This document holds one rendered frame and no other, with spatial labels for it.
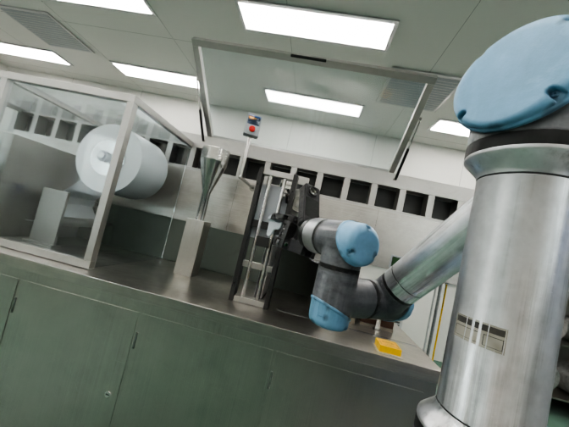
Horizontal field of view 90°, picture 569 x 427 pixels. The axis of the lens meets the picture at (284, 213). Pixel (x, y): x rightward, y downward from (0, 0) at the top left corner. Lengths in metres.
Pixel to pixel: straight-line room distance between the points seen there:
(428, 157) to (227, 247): 3.30
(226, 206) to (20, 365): 1.04
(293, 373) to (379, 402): 0.29
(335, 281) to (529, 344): 0.27
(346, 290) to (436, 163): 3.91
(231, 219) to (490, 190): 1.42
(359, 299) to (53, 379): 1.17
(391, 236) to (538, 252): 1.32
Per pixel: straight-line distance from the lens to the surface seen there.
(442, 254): 0.52
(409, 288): 0.56
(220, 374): 1.12
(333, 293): 0.51
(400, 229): 1.64
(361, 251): 0.49
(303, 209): 0.64
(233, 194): 1.65
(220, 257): 1.65
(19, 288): 1.47
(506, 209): 0.34
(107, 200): 1.29
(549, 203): 0.34
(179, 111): 4.74
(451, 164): 4.43
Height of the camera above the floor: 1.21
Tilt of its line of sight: 4 degrees up
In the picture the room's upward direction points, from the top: 13 degrees clockwise
